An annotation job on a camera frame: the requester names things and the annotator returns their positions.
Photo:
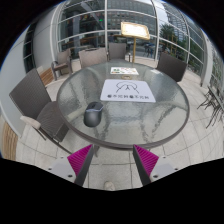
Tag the grey wicker chair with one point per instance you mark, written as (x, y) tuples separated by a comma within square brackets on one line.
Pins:
[(92, 56), (171, 66), (117, 50), (63, 61), (38, 110)]

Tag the round glass table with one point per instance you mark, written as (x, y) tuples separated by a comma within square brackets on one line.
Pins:
[(155, 113)]

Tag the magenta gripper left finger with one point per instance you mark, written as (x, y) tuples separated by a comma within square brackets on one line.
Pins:
[(80, 162)]

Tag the grey wicker chair back centre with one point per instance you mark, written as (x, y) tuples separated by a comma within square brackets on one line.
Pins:
[(117, 50)]

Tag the dark grey computer mouse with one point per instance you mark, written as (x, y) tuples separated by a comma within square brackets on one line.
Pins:
[(93, 114)]

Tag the small colourful menu card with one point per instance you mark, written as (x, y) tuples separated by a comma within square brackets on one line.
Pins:
[(124, 70)]

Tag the black metal chair frame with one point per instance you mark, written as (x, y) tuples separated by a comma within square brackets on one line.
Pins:
[(214, 99)]

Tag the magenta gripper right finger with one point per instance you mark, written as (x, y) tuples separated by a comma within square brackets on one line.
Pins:
[(145, 162)]

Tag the gold menu board stand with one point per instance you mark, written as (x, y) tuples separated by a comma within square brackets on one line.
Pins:
[(135, 31)]

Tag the white shoe tip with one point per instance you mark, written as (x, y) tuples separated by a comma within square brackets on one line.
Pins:
[(109, 186)]

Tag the grey wicker chair right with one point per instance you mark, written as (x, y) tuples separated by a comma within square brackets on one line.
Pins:
[(171, 66)]

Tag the grey wicker chair far left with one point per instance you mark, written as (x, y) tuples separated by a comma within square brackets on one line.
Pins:
[(63, 61)]

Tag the white printed mat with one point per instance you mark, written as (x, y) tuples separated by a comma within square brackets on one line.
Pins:
[(126, 91)]

